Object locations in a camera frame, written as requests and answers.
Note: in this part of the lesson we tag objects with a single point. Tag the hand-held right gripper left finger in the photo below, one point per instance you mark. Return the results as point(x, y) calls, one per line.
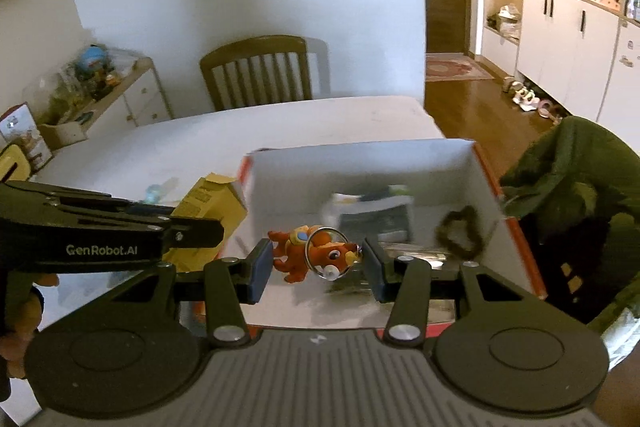
point(262, 271)

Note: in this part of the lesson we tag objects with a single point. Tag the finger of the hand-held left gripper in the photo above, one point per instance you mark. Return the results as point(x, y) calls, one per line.
point(80, 196)
point(200, 232)

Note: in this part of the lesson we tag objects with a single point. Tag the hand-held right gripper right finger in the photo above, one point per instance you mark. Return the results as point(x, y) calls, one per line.
point(373, 276)

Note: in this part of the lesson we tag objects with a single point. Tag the yellow cardboard box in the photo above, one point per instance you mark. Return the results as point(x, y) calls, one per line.
point(210, 202)

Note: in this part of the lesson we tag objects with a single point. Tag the silver foil packet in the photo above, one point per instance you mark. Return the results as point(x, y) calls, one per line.
point(417, 253)

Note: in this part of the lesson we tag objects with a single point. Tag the light blue toy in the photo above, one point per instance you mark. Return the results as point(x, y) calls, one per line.
point(151, 195)

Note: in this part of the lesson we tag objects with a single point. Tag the white printed plastic bag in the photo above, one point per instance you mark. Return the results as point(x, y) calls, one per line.
point(365, 214)

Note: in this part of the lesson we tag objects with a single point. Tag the red cardboard box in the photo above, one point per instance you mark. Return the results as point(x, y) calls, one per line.
point(350, 177)

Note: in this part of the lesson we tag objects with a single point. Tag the black scrunchie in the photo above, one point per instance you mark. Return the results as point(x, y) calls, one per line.
point(471, 248)

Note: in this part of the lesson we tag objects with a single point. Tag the person's left hand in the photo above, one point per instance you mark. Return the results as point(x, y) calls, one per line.
point(21, 322)

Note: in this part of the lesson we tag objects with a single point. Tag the cardboard tray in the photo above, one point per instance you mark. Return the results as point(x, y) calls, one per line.
point(65, 134)

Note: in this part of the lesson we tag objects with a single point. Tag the yellow tissue box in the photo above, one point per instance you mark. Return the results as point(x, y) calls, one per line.
point(12, 164)

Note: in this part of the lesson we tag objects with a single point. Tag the red white snack bag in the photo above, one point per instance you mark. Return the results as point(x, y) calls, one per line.
point(22, 132)

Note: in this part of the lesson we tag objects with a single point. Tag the white wooden sideboard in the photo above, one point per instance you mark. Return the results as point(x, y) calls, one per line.
point(145, 102)

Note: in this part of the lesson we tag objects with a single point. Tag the blue globe toy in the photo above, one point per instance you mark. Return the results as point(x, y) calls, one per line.
point(94, 59)

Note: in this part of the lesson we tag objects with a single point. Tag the crumpled clear bag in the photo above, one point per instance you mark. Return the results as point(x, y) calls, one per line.
point(122, 62)

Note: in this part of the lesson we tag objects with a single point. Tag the wooden chair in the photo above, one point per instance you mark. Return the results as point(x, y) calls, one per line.
point(250, 47)

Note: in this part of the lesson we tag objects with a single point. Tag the patterned rug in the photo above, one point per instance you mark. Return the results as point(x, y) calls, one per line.
point(455, 68)

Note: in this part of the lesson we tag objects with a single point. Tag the green jacket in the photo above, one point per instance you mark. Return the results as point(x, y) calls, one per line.
point(575, 167)

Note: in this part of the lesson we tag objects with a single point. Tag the row of shoes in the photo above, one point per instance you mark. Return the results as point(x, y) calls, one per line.
point(532, 102)

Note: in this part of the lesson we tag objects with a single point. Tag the white base cabinet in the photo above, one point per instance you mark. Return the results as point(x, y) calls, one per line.
point(565, 52)

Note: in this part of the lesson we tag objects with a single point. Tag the sticker covered white cabinet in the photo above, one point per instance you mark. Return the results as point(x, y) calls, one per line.
point(625, 82)

